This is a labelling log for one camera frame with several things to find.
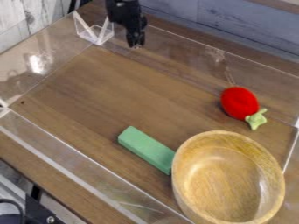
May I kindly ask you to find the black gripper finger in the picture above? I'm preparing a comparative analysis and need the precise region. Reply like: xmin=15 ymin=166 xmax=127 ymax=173
xmin=126 ymin=29 xmax=146 ymax=48

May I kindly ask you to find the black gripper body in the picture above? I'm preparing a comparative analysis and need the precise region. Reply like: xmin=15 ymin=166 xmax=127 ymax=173
xmin=105 ymin=0 xmax=147 ymax=31

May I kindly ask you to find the red plush strawberry toy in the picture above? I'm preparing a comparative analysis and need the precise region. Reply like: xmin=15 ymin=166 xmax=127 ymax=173
xmin=220 ymin=86 xmax=267 ymax=130

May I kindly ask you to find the green rectangular block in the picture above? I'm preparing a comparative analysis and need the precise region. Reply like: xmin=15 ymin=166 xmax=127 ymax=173
xmin=118 ymin=126 xmax=175 ymax=175

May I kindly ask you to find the wooden bowl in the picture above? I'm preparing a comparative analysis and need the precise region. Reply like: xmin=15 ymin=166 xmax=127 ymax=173
xmin=172 ymin=130 xmax=286 ymax=224

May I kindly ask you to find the clear acrylic corner bracket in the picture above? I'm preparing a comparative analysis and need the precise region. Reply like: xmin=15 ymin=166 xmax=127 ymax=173
xmin=72 ymin=11 xmax=115 ymax=46

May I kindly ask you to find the clear acrylic back wall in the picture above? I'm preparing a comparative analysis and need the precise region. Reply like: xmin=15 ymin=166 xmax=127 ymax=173
xmin=114 ymin=25 xmax=299 ymax=124

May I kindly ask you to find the clear acrylic wall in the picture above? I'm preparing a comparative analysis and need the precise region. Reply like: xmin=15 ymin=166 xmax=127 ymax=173
xmin=114 ymin=25 xmax=299 ymax=124
xmin=0 ymin=108 xmax=192 ymax=224

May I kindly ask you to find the clear acrylic front wall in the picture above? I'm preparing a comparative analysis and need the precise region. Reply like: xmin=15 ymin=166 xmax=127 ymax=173
xmin=0 ymin=108 xmax=192 ymax=224

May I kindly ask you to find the black clamp with cable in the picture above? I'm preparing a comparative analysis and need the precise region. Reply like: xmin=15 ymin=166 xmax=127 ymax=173
xmin=0 ymin=187 xmax=65 ymax=224

